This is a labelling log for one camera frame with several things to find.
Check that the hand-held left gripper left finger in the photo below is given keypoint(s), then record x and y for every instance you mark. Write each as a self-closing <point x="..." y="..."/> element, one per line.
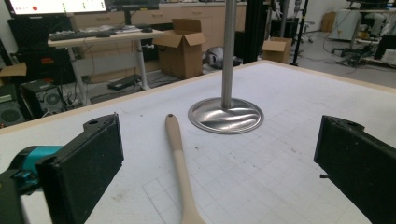
<point x="84" y="168"/>

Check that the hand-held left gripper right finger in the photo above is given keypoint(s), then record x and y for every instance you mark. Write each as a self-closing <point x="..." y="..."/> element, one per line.
<point x="358" y="165"/>

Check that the beige wooden spoon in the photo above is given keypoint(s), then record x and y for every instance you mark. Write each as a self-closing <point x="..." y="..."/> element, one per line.
<point x="180" y="168"/>

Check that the metal stand with round base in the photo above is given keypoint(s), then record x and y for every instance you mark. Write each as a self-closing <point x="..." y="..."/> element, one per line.
<point x="227" y="118"/>

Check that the grey computer tower with fan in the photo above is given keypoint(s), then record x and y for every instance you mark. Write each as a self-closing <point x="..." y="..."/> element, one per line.
<point x="51" y="99"/>

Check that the black computer tower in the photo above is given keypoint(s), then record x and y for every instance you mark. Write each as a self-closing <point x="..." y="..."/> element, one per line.
<point x="9" y="115"/>

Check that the black flat device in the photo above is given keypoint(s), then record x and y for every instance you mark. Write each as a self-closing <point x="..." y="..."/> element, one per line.
<point x="124" y="82"/>

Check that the black case with orange label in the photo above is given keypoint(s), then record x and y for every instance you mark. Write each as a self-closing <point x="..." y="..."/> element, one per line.
<point x="46" y="71"/>

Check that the black keyboard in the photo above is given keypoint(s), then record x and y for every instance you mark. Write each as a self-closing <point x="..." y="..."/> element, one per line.
<point x="77" y="34"/>

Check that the wooden desk with white legs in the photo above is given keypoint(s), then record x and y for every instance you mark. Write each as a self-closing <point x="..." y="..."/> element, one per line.
<point x="124" y="36"/>

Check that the small cardboard box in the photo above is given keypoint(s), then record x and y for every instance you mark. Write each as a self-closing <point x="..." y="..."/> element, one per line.
<point x="277" y="51"/>

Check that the black tripod stand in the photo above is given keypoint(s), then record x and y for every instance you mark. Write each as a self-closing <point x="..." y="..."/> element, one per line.
<point x="300" y="34"/>

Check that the tall open cardboard box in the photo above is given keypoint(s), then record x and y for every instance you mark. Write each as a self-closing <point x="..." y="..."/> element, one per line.
<point x="180" y="56"/>

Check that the black computer mouse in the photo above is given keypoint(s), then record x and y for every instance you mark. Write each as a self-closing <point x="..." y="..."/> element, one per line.
<point x="147" y="30"/>

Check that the computer monitor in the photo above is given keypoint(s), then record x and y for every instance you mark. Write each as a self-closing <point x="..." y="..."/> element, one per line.
<point x="59" y="5"/>

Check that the black metal column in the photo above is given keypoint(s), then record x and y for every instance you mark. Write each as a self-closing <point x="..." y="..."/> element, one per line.
<point x="255" y="31"/>

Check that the grey round object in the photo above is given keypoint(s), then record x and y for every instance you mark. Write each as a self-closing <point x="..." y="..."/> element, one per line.
<point x="214" y="57"/>

